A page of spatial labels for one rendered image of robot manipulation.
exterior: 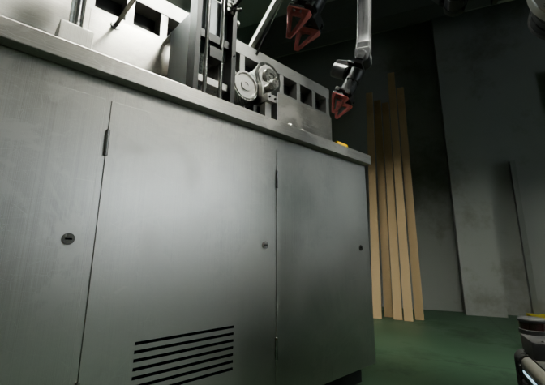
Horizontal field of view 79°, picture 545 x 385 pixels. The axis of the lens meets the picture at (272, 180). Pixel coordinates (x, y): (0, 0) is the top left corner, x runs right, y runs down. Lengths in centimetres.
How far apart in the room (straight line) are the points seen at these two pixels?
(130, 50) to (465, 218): 293
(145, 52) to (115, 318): 116
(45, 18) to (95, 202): 94
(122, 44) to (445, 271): 313
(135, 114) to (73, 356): 49
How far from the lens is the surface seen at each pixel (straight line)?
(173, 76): 145
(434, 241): 355
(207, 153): 87
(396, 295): 296
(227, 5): 134
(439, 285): 355
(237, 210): 90
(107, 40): 158
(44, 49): 78
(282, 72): 215
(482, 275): 343
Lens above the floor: 49
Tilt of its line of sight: 13 degrees up
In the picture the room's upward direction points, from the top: straight up
